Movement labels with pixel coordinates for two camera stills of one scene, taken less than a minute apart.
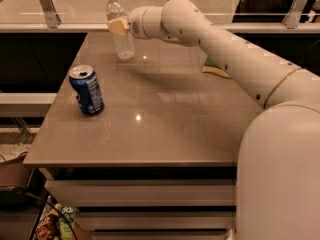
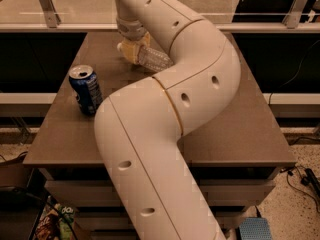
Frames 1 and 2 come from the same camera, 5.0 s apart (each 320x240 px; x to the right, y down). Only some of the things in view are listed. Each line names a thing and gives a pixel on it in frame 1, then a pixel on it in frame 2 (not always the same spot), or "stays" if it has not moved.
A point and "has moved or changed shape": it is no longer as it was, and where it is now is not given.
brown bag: [14, 173] stays
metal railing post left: [52, 17] stays
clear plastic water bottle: [124, 45] has moved or changed shape
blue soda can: [85, 84] stays
